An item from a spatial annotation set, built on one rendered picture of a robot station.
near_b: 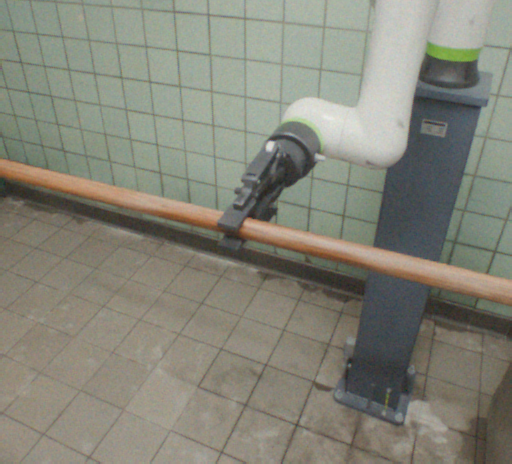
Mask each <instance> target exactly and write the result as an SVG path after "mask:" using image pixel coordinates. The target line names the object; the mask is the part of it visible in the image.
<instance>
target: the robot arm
mask: <svg viewBox="0 0 512 464"><path fill-rule="evenodd" d="M368 1H369V3H370V4H371V5H372V7H373V9H374V10H375V14H374V21H373V28H372V35H371V41H370V47H369V52H368V58H367V63H366V68H365V72H364V77H363V82H362V86H361V89H360V93H361V94H360V98H359V101H358V105H357V106H356V107H348V106H344V105H339V104H336V103H331V102H328V101H325V100H321V99H317V98H304V99H301V100H298V101H296V102H295V103H293V104H292V105H291V106H290V107H288V109H287V110H286V111H285V114H284V116H283V120H282V122H281V124H280V125H279V126H278V127H277V129H276V131H275V132H273V133H272V134H271V135H270V136H269V137H268V139H267V140H264V142H263V146H262V147H261V150H260V152H258V153H257V154H256V156H255V158H254V160H253V161H252V162H251V164H250V165H249V167H248V168H247V169H246V172H244V173H243V174H242V176H241V182H243V186H242V187H241V188H239V187H236V188H235V194H237V195H238V196H237V197H236V199H235V200H234V202H233V203H231V204H230V205H229V207H228V208H227V209H226V210H225V212H224V214H223V215H222V216H221V217H220V218H219V220H217V221H216V227H220V228H224V229H228V230H233V231H238V229H239V228H240V227H241V225H242V223H243V222H244V220H246V219H247V218H252V219H257V220H262V221H266V222H269V220H270V219H271V218H272V216H275V215H277V214H278V210H279V209H278V207H277V205H275V202H276V200H277V199H278V198H279V196H280V194H281V192H282V191H283V189H285V188H289V187H292V186H293V185H295V183H296V182H297V181H298V180H299V179H303V178H304V177H306V176H307V175H308V174H309V172H310V171H311V168H314V166H315V164H316V163H318V161H322V162H325V160H326V158H330V159H336V160H341V161H345V162H349V163H353V164H356V165H359V166H362V167H366V169H369V170H384V169H387V168H390V166H392V165H393V164H395V163H396V162H397V161H398V160H399V159H401V158H402V157H403V155H404V153H405V151H406V147H407V141H408V132H409V125H410V117H411V111H412V105H413V101H414V95H415V90H416V85H417V80H418V79H420V80H421V82H423V83H426V84H429V85H432V86H438V87H443V88H468V89H470V87H472V88H474V86H476V85H478V83H479V80H480V75H479V71H478V61H479V56H480V53H481V51H482V49H483V48H484V45H485V43H484V42H486V41H485V37H486V34H487V30H488V27H489V23H490V19H491V16H492V12H493V8H494V4H495V0H368ZM426 45H427V51H426V55H425V57H424V59H423V55H424V52H425V48H426ZM422 59H423V62H422ZM252 199H253V200H252ZM246 242H247V240H243V239H239V237H235V236H231V235H227V234H225V235H224V236H223V239H222V240H221V241H220V243H219V244H217V248H219V249H222V250H225V252H229V253H234V254H238V253H239V252H240V249H241V248H242V246H243V245H244V243H246Z"/></svg>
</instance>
